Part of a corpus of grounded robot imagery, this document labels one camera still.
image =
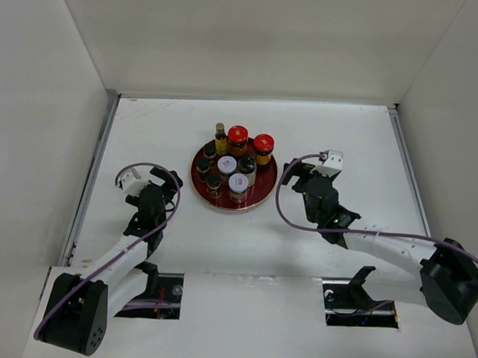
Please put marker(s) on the yellow label brown bottle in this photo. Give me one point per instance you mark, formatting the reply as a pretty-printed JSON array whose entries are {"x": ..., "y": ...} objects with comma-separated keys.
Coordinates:
[{"x": 221, "y": 140}]

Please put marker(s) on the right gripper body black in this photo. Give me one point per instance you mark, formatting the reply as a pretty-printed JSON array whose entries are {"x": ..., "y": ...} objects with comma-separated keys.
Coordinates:
[{"x": 304, "y": 171}]

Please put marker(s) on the red lid sauce jar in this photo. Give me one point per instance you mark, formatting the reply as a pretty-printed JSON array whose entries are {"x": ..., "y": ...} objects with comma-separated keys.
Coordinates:
[{"x": 263, "y": 147}]

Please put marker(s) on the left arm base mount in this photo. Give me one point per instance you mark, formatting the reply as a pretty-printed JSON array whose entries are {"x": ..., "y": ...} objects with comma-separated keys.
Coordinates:
[{"x": 161, "y": 299}]

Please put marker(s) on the round red tray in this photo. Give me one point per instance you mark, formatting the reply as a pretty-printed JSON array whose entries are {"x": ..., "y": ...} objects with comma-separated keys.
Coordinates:
[{"x": 262, "y": 188}]

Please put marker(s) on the small white lid jar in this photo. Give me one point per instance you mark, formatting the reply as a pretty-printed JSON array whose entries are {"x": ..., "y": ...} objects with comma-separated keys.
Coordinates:
[{"x": 227, "y": 166}]

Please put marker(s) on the white bottle black cap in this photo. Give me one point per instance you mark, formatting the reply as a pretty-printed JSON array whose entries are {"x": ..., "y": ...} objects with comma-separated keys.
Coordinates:
[{"x": 247, "y": 165}]

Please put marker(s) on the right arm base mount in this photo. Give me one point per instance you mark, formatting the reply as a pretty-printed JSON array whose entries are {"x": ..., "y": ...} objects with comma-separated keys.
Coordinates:
[{"x": 347, "y": 304}]

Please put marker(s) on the white lid spice jar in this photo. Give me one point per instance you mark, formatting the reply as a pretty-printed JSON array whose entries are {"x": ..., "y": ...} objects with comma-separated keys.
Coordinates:
[{"x": 238, "y": 185}]

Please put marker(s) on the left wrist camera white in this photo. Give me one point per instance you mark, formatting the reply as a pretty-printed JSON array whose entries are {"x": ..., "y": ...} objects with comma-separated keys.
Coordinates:
[{"x": 131, "y": 183}]

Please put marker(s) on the small black cap bottle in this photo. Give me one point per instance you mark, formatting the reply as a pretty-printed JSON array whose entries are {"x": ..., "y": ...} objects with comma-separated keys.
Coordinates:
[
  {"x": 202, "y": 168},
  {"x": 209, "y": 152},
  {"x": 213, "y": 183}
]

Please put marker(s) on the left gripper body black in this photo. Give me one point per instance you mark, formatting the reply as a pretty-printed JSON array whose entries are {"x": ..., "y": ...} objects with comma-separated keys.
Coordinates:
[{"x": 169, "y": 186}]

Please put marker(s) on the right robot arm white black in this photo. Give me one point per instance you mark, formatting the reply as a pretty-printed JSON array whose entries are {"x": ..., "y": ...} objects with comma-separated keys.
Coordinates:
[{"x": 437, "y": 274}]

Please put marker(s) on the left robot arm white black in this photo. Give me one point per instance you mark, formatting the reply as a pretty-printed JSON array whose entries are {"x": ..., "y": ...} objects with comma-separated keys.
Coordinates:
[{"x": 123, "y": 280}]

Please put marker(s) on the small red lid jar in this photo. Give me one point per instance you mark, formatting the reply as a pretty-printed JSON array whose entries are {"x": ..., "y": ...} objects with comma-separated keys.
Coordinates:
[{"x": 237, "y": 140}]

